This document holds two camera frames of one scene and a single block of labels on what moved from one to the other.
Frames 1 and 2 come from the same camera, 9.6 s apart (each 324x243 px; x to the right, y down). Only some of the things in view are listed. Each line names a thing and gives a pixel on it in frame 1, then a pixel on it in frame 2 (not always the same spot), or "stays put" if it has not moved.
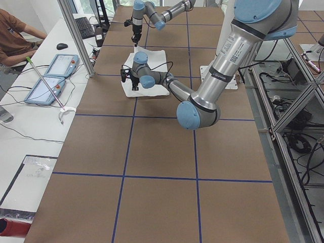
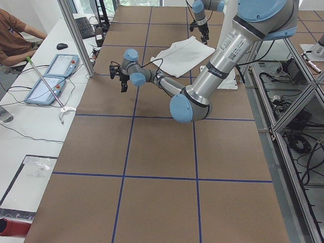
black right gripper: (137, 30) to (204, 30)
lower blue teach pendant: (41, 94) stays put
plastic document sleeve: (23, 196) stays put
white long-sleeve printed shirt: (157, 62) to (181, 56)
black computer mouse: (61, 46) stays put
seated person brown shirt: (15, 47) stays put
